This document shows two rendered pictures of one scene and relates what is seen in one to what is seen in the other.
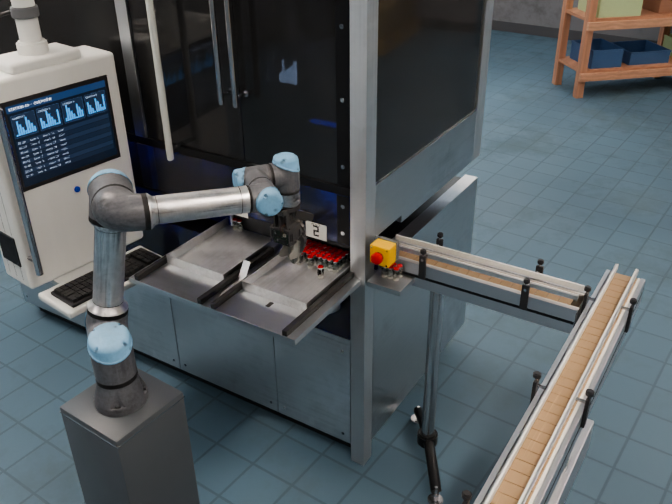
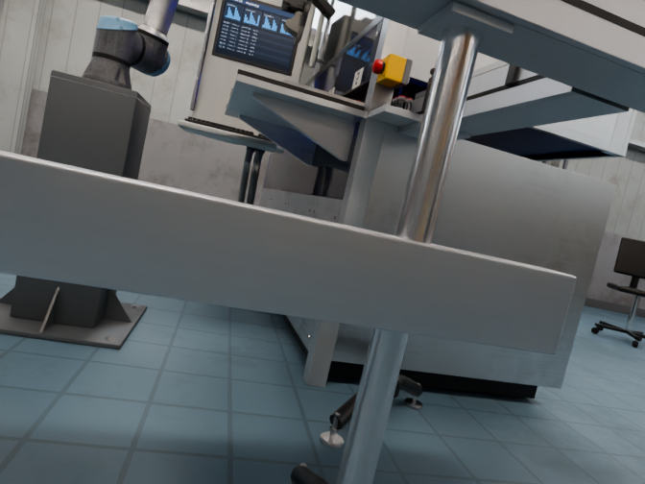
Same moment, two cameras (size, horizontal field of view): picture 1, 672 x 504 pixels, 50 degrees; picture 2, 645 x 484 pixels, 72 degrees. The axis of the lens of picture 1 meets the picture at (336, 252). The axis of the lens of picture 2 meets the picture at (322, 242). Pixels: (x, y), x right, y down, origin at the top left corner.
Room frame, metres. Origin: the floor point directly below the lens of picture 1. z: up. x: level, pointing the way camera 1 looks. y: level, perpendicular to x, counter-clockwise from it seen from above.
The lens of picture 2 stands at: (1.02, -0.97, 0.57)
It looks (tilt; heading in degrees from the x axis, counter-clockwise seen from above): 5 degrees down; 41
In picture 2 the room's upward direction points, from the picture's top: 13 degrees clockwise
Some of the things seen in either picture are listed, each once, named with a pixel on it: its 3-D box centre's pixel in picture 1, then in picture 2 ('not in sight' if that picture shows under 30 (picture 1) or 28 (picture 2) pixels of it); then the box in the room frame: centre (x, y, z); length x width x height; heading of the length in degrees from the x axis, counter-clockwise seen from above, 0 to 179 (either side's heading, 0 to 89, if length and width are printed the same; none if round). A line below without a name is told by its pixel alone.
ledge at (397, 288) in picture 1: (392, 279); (397, 117); (2.11, -0.19, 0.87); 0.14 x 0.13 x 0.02; 148
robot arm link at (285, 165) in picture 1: (285, 173); not in sight; (1.94, 0.14, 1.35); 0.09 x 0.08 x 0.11; 111
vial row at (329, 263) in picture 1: (316, 259); not in sight; (2.19, 0.07, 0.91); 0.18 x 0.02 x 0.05; 58
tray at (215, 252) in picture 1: (225, 248); not in sight; (2.30, 0.40, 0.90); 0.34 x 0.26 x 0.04; 148
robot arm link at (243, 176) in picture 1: (254, 181); not in sight; (1.89, 0.23, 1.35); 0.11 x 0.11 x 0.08; 21
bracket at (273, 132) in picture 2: not in sight; (276, 140); (2.28, 0.51, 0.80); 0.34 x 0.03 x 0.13; 148
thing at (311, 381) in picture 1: (231, 252); (366, 239); (3.07, 0.51, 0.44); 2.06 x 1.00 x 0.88; 58
